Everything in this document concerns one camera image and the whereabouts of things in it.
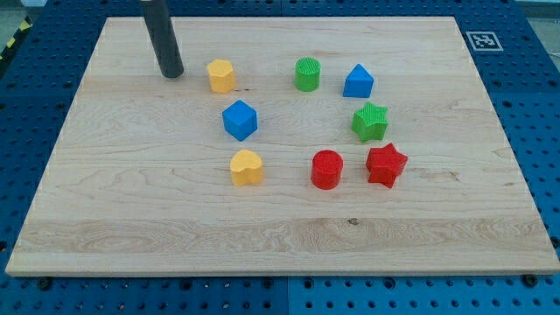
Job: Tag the blue cube block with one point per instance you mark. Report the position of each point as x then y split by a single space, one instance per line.
240 120

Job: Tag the yellow hexagon block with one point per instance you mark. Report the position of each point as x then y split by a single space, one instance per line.
221 76

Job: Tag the wooden board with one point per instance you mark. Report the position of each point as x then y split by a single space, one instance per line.
139 184

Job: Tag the yellow heart block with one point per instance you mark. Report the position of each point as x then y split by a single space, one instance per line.
246 167

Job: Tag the red cylinder block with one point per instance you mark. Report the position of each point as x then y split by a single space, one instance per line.
326 169

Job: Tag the green cylinder block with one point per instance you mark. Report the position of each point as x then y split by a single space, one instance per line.
307 74

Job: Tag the green star block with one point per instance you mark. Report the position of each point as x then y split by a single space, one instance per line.
370 122

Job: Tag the red star block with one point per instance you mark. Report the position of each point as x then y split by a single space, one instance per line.
385 165

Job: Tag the blue triangle block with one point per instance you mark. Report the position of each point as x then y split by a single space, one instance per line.
359 83

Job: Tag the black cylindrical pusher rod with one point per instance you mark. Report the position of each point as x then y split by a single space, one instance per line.
162 36

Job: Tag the white fiducial marker tag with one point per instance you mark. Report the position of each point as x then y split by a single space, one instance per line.
484 41

